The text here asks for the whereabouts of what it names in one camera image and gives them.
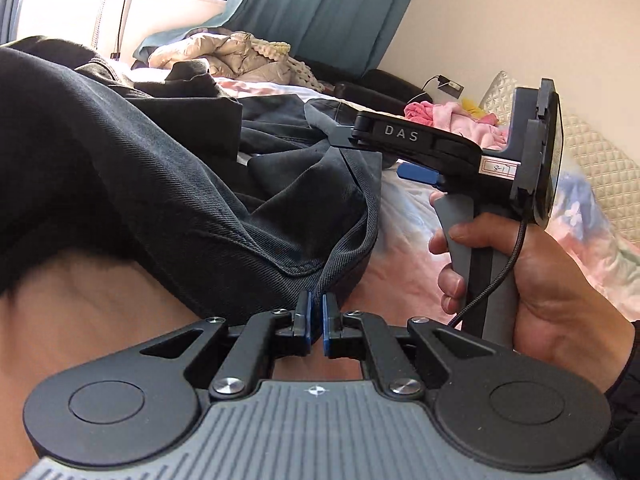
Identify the pink cloth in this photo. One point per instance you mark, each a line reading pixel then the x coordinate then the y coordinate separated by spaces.
pixel 450 117

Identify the yellow cloth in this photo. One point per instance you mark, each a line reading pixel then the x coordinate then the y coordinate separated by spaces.
pixel 472 106

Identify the teal curtain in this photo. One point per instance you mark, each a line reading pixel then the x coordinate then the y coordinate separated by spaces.
pixel 325 10
pixel 7 0

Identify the cream knit blanket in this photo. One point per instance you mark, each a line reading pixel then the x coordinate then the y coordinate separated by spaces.
pixel 302 74

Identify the beige puffer jacket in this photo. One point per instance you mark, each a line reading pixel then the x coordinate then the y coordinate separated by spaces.
pixel 225 57

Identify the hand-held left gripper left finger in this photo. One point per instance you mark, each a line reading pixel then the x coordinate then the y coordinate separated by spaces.
pixel 306 320

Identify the wall socket with charger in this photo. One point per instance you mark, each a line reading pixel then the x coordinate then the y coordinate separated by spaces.
pixel 450 89

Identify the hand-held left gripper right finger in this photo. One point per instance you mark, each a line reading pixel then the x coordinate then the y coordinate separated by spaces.
pixel 330 322

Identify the silver pole stand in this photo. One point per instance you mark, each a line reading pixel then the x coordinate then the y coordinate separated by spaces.
pixel 100 5

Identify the dark grey denim jeans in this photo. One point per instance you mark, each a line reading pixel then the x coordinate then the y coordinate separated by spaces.
pixel 150 185

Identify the person's right forearm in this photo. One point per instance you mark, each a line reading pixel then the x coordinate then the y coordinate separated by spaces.
pixel 627 385

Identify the black fleece pants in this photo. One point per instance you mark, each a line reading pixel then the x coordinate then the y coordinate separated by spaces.
pixel 65 46

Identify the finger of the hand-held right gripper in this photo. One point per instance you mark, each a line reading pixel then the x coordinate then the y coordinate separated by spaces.
pixel 347 141

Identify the person's right hand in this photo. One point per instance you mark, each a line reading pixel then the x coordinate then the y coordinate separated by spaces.
pixel 555 300

